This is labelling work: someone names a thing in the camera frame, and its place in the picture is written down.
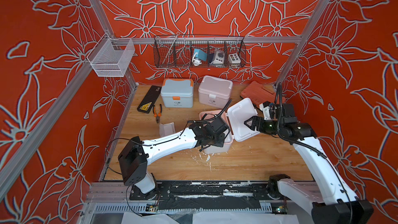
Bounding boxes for blue item in basket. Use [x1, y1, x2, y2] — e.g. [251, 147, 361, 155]
[193, 48, 207, 61]

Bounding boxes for white button box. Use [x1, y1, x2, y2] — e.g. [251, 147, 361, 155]
[228, 53, 241, 67]

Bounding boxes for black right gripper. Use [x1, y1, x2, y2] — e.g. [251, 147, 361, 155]
[243, 115, 284, 136]

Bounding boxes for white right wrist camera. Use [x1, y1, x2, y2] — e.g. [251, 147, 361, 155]
[259, 101, 274, 120]

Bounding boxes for aluminium frame post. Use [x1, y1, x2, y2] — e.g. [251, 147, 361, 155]
[89, 0, 137, 90]
[273, 0, 330, 90]

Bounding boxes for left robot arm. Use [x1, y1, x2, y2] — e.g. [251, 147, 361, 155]
[118, 116, 230, 194]

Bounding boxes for orange handled pliers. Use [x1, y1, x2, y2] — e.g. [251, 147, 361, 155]
[152, 104, 163, 124]

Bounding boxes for aluminium horizontal back rail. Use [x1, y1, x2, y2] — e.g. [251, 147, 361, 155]
[111, 36, 301, 46]

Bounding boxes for aluminium frame post left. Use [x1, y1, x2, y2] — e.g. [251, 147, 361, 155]
[89, 0, 137, 90]

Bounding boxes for white device with dials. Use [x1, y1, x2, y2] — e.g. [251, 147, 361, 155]
[210, 49, 225, 65]

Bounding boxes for black wire wall basket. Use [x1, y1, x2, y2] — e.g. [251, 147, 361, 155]
[153, 34, 247, 68]

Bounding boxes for grey orange medicine chest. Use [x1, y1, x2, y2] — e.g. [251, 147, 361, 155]
[161, 78, 194, 108]

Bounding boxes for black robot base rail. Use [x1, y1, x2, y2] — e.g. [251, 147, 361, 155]
[127, 180, 271, 201]

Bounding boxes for red plastic tool case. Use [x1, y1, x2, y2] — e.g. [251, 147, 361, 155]
[240, 81, 276, 109]

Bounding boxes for aluminium frame post right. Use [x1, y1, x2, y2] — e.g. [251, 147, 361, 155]
[273, 0, 330, 90]

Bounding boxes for black warning label case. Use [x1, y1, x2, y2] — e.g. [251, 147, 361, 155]
[137, 86, 162, 114]

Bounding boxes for pink medicine chest box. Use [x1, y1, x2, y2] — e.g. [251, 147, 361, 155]
[198, 75, 233, 109]

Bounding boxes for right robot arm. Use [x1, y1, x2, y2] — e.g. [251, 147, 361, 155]
[244, 102, 374, 224]

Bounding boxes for white pink first aid kit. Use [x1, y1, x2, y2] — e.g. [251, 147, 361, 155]
[204, 97, 260, 155]

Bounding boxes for gauze packet clear wrapper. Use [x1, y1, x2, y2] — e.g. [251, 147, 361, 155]
[159, 122, 176, 138]

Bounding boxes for white wire mesh basket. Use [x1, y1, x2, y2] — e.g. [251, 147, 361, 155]
[88, 38, 135, 77]

